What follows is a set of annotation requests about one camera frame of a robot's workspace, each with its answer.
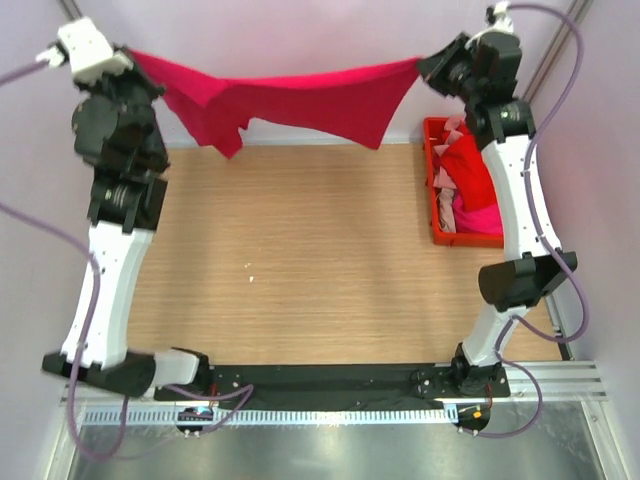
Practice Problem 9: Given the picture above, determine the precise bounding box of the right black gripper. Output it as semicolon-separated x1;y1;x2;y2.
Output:
414;33;481;107

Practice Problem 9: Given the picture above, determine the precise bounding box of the crimson t shirt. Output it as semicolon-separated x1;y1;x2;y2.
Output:
132;51;419;158

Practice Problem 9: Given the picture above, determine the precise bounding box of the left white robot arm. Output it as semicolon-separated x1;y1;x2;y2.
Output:
42;47;213;401

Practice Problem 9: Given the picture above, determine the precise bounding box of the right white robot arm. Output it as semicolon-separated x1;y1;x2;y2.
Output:
418;31;577;396

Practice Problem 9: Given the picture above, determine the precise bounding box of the pink t shirt in bin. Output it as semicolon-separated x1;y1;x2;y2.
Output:
433;116;465;233

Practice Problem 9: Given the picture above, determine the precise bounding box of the red t shirt in bin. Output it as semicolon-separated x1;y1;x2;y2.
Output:
440;134;497;211

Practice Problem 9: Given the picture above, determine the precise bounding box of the magenta t shirt in bin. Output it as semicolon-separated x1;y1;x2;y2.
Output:
452;197;503;235

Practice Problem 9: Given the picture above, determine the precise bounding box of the red plastic bin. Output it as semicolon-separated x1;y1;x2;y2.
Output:
422;116;504;249

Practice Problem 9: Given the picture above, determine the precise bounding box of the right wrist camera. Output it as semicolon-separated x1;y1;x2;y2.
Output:
465;1;514;50

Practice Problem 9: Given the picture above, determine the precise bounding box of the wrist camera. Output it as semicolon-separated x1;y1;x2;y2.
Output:
35;17;134;86
465;1;514;50

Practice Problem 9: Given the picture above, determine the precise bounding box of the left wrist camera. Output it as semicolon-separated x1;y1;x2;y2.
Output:
35;17;134;86

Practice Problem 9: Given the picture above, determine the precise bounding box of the right corner aluminium post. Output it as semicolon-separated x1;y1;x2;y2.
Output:
523;0;594;102

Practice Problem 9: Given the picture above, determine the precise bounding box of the corner aluminium post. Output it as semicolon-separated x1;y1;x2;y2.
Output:
523;0;594;102
56;0;83;22

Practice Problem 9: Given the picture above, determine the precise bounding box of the left corner aluminium post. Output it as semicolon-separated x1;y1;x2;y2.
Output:
56;0;83;22

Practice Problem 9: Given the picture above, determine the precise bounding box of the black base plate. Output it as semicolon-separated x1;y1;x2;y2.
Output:
181;362;511;400

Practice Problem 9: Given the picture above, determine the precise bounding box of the slotted cable duct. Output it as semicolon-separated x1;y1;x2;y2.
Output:
84;405;459;426

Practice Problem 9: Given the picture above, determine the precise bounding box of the aluminium frame rail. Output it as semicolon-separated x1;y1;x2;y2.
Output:
59;360;609;404

